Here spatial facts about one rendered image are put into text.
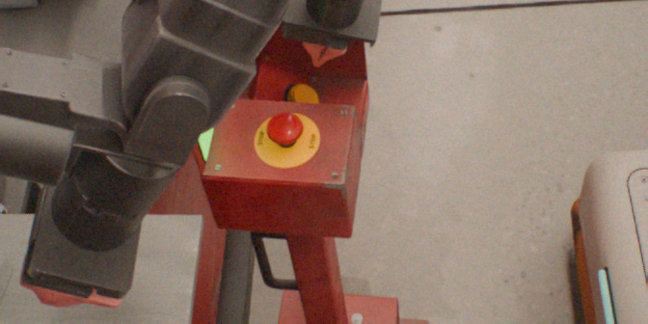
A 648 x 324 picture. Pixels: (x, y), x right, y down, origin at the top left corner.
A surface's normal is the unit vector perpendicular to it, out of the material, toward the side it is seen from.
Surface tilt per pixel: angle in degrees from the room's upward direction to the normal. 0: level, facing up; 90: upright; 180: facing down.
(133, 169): 31
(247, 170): 0
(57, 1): 0
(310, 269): 90
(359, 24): 15
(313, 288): 90
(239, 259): 0
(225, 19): 76
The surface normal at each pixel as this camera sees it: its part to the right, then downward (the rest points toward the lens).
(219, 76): 0.14, 0.68
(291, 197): -0.13, 0.83
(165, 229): -0.08, -0.55
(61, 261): 0.44, -0.48
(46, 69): 0.35, -0.71
